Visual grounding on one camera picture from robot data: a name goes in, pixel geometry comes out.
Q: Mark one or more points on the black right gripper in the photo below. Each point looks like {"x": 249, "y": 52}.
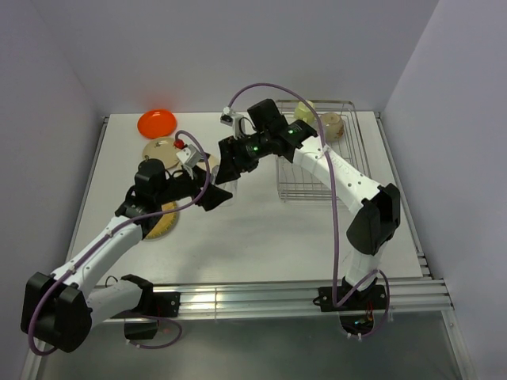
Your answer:
{"x": 230, "y": 168}

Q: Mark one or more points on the yellow woven pattern plate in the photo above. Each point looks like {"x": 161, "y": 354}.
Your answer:
{"x": 166, "y": 223}

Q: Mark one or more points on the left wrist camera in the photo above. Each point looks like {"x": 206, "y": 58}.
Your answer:
{"x": 189, "y": 156}

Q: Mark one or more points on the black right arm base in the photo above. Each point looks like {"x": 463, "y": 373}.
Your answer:
{"x": 360, "y": 306}

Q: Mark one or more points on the beige ceramic bowl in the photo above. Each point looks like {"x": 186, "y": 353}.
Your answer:
{"x": 333, "y": 126}

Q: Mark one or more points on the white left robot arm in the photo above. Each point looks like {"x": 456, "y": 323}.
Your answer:
{"x": 61, "y": 308}

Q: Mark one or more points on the wire dish rack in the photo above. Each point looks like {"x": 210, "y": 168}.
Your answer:
{"x": 295, "y": 184}

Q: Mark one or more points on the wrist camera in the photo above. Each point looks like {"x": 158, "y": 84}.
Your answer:
{"x": 233, "y": 119}
{"x": 189, "y": 156}

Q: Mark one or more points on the orange plastic plate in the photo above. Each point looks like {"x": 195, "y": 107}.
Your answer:
{"x": 157, "y": 123}

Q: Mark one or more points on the beige plate black spot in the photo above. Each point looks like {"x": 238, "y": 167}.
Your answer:
{"x": 213, "y": 163}

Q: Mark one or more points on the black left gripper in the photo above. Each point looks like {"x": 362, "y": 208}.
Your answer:
{"x": 212, "y": 196}

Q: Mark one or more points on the clear glass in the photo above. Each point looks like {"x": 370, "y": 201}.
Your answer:
{"x": 231, "y": 187}

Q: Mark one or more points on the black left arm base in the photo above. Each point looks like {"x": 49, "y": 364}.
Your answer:
{"x": 153, "y": 326}

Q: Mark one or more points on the pale green mug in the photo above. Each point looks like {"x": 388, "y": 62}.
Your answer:
{"x": 305, "y": 111}

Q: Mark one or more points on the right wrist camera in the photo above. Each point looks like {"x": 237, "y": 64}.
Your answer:
{"x": 233, "y": 119}

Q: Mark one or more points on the beige floral plate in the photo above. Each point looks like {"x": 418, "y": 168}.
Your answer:
{"x": 162, "y": 149}

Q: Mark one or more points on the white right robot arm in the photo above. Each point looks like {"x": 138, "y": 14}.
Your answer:
{"x": 375, "y": 208}

